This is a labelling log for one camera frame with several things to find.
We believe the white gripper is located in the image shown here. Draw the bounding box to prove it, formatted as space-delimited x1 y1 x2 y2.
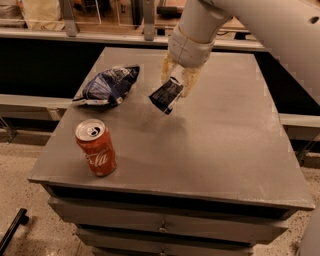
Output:
161 26 214 97

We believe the blue rxbar blueberry wrapper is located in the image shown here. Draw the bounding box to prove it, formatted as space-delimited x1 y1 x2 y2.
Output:
149 77 184 115

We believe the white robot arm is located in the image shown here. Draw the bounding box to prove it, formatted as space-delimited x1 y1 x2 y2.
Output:
161 0 320 104

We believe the blue chip bag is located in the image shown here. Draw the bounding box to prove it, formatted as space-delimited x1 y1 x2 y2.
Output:
72 65 140 106

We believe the red coca cola can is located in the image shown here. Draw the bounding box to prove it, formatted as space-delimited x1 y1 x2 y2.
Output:
75 119 117 177

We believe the grey drawer cabinet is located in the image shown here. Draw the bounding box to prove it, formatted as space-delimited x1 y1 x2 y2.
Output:
30 48 314 256

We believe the grey bench left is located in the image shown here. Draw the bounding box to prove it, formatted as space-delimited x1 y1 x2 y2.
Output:
0 94 71 121

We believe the upper drawer knob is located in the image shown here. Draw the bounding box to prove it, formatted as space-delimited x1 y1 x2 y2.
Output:
157 221 168 233

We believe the black bar lower left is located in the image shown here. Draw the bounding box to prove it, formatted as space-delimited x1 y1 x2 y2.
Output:
0 208 29 256

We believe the metal railing bracket middle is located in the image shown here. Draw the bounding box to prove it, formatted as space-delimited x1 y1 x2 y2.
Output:
143 0 155 41

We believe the metal railing bracket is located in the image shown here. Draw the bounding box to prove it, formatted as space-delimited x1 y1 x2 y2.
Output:
59 0 79 37
143 0 155 41

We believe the metal railing bracket left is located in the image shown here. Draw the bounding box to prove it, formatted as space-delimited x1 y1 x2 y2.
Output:
59 0 79 37

